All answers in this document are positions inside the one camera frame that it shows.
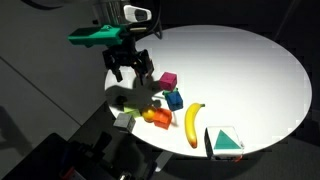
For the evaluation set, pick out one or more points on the grey foam cube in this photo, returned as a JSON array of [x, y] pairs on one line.
[[124, 122]]

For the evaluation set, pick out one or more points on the dark green foam cube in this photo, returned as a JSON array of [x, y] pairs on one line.
[[170, 90]]

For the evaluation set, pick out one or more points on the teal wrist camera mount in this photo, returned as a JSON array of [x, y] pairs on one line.
[[96, 36]]

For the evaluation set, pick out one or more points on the black equipment cart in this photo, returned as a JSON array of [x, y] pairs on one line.
[[40, 156]]

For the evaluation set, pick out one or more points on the orange foam block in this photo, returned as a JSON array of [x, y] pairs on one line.
[[162, 118]]

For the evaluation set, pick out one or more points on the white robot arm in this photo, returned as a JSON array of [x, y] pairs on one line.
[[136, 14]]

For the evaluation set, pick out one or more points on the yellow ball fruit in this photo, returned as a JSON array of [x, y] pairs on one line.
[[148, 114]]

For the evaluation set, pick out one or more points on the purple clamp orange tips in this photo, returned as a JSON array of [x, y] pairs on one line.
[[68, 173]]

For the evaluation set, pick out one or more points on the yellow banana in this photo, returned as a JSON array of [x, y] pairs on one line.
[[191, 123]]

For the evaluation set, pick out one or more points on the magenta foam cube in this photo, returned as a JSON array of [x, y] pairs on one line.
[[167, 81]]

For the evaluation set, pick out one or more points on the white table base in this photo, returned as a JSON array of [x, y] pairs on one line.
[[163, 161]]

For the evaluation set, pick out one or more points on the blue foam cube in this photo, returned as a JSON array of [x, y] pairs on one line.
[[174, 100]]

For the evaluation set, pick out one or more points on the white box green triangle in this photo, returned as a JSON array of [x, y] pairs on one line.
[[224, 141]]

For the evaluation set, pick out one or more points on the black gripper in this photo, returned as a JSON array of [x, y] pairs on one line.
[[125, 53]]

